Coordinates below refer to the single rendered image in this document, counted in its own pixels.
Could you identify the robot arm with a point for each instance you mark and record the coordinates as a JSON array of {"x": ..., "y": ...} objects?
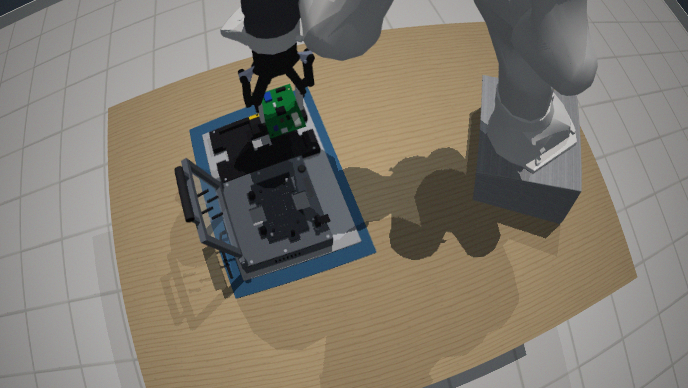
[{"x": 553, "y": 41}]

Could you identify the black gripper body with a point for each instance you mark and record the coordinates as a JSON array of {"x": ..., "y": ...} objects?
[{"x": 275, "y": 62}]

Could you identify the green circuit board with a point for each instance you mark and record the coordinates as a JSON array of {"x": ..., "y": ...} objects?
[{"x": 281, "y": 111}]

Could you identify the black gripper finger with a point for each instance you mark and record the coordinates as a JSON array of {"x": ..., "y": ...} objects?
[
  {"x": 259, "y": 91},
  {"x": 307, "y": 59}
]

